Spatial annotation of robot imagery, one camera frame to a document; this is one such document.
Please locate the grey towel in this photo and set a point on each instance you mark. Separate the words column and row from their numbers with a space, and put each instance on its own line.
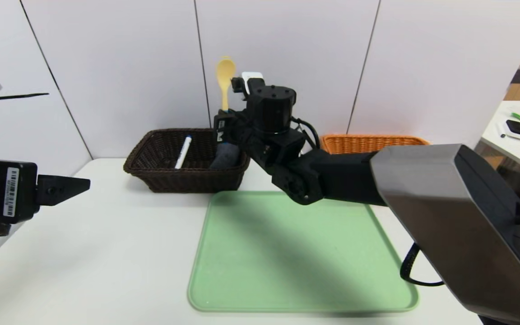
column 225, row 158

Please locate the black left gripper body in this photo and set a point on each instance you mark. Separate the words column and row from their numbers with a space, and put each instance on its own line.
column 15, row 191

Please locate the light green plastic tray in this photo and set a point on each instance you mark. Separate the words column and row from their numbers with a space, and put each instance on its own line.
column 287, row 271

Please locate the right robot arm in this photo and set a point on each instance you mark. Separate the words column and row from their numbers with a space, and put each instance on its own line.
column 422, row 194

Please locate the orange wicker basket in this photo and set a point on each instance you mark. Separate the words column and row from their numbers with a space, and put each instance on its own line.
column 368, row 144

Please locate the dark grey panel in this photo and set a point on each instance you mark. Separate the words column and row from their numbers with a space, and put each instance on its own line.
column 517, row 76

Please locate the dark brown wicker basket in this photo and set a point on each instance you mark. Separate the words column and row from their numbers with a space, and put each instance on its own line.
column 169, row 176

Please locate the black zip tie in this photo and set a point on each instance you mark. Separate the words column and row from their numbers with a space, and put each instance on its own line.
column 11, row 96

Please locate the white marker with blue cap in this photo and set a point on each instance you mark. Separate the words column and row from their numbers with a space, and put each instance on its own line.
column 183, row 152

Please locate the black device with white rim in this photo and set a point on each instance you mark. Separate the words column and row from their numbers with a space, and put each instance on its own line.
column 516, row 128

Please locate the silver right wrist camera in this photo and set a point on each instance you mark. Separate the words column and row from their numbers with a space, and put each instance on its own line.
column 251, row 81

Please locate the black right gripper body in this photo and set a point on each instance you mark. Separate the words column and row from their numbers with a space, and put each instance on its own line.
column 220, row 128

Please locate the white side table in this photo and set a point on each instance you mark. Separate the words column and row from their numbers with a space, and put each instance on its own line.
column 513, row 151

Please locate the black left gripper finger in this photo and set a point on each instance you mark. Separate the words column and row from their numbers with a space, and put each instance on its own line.
column 61, row 188

